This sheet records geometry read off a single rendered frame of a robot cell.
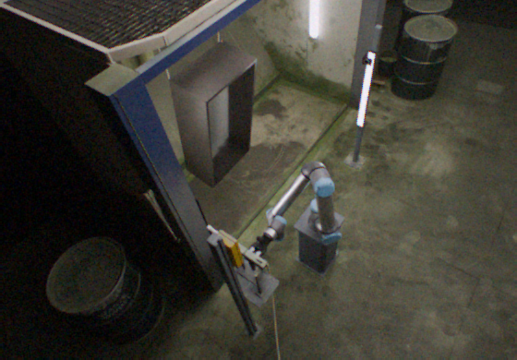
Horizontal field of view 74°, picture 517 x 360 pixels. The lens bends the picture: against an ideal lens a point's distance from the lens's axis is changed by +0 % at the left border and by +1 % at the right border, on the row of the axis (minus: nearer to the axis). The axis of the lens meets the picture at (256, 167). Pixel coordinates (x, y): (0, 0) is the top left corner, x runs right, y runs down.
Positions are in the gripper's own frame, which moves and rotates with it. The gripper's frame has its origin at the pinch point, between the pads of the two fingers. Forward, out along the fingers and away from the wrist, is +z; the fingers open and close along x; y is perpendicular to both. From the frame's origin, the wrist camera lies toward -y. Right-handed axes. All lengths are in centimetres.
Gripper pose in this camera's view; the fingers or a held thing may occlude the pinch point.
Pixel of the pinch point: (249, 258)
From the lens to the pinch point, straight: 224.8
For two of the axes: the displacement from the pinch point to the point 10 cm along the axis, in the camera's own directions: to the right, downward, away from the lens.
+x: -8.0, -4.2, 4.3
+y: 0.7, 6.4, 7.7
